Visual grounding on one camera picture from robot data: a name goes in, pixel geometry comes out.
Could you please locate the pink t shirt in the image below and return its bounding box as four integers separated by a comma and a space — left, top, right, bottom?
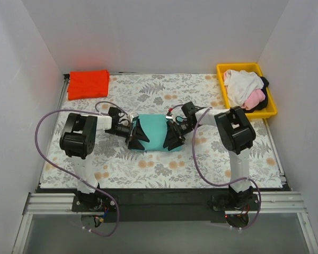
241, 89, 266, 111

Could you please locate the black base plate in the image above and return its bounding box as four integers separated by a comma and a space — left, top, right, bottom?
72, 188, 258, 223

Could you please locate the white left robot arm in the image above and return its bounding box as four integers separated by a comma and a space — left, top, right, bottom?
59, 107, 149, 212

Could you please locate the folded orange t shirt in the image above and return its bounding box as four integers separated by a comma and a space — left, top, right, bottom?
67, 70, 110, 101

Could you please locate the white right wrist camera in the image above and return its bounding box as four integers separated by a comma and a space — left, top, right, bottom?
165, 108, 175, 121

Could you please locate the yellow plastic bin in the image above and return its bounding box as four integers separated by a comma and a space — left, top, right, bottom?
216, 62, 278, 120

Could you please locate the white t shirt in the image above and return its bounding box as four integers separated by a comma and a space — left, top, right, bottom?
223, 69, 263, 107

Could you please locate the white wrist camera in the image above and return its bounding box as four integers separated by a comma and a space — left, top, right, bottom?
128, 112, 139, 123
165, 108, 175, 121

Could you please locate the black t shirt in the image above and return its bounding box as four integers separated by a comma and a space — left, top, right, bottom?
243, 76, 269, 113

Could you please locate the aluminium rail frame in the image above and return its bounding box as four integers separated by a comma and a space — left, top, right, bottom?
12, 191, 318, 253

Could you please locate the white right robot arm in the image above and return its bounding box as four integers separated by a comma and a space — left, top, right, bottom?
163, 102, 256, 211

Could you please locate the teal t shirt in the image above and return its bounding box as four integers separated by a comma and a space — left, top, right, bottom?
139, 114, 170, 152

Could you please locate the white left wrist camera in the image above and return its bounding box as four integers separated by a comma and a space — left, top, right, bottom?
128, 112, 139, 123

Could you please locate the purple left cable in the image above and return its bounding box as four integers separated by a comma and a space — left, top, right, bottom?
34, 102, 120, 237

